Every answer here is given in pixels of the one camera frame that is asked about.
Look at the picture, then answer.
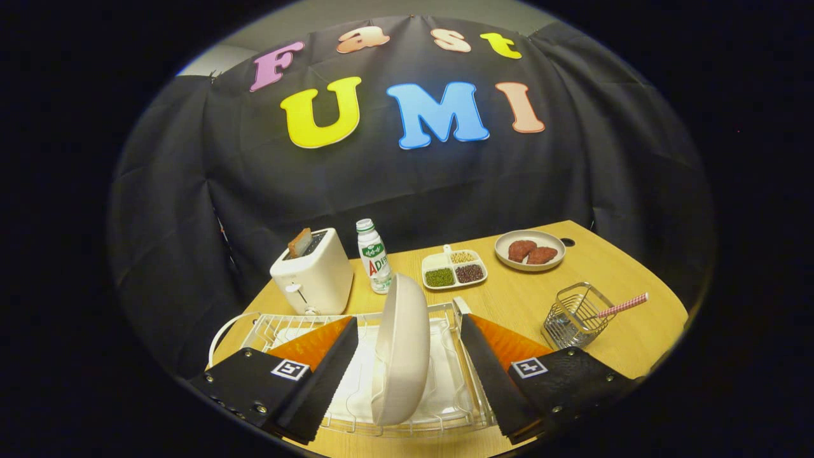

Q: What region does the metal wire basket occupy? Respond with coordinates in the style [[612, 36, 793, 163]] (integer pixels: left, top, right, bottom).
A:
[[541, 282, 616, 350]]

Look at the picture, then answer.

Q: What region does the white bottle with green label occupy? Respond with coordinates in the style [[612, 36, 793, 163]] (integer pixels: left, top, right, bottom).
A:
[[356, 218, 393, 295]]

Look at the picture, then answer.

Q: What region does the spoon with pink checked handle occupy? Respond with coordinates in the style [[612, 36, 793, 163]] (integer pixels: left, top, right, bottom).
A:
[[588, 293, 649, 321]]

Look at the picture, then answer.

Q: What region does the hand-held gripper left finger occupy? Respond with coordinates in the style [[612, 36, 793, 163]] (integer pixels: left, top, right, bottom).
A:
[[189, 316, 359, 446]]

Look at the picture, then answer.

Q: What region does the white toaster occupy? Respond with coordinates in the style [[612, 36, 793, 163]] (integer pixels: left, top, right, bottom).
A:
[[270, 228, 354, 316]]

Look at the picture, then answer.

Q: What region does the white divided dish with beans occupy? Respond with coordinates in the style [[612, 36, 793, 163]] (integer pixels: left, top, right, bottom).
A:
[[421, 244, 488, 291]]

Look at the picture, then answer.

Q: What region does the beige plate with meat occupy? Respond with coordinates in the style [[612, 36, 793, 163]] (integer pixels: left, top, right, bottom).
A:
[[494, 230, 567, 273]]

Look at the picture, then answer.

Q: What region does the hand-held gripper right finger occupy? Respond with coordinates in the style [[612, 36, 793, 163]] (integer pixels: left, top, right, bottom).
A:
[[460, 314, 643, 446]]

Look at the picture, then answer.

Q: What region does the black backdrop cloth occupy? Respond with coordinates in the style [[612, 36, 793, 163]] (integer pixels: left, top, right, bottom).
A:
[[108, 16, 716, 382]]

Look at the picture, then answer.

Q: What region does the brown bread slice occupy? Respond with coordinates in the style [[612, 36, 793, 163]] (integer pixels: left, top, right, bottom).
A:
[[287, 228, 314, 258]]

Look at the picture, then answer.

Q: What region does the white wire dish rack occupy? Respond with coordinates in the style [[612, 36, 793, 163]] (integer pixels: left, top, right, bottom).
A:
[[208, 298, 497, 438]]

